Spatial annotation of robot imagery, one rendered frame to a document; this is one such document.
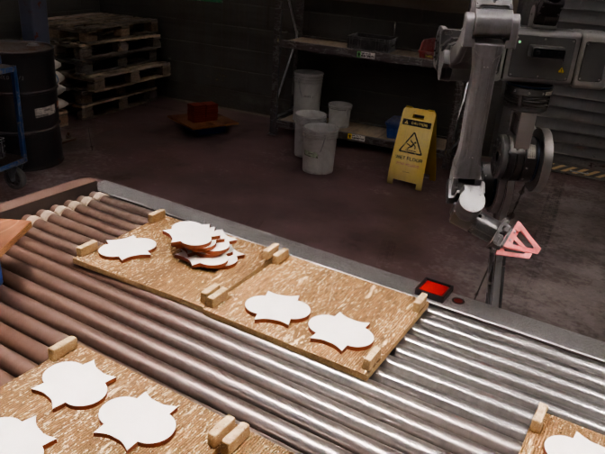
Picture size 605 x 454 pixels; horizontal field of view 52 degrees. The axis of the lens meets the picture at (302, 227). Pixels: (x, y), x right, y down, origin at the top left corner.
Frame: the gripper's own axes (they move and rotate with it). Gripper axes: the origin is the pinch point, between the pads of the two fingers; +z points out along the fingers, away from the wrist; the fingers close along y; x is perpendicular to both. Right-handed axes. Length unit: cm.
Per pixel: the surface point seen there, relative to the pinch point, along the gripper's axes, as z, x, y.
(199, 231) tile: -74, -35, -6
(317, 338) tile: -31, -41, 16
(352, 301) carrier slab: -29.8, -30.4, -0.6
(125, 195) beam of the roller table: -115, -38, -41
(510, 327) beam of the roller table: 4.6, -17.1, -5.3
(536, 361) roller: 11.2, -21.6, 5.0
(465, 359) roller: -2.1, -29.1, 9.3
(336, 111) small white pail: -169, 117, -417
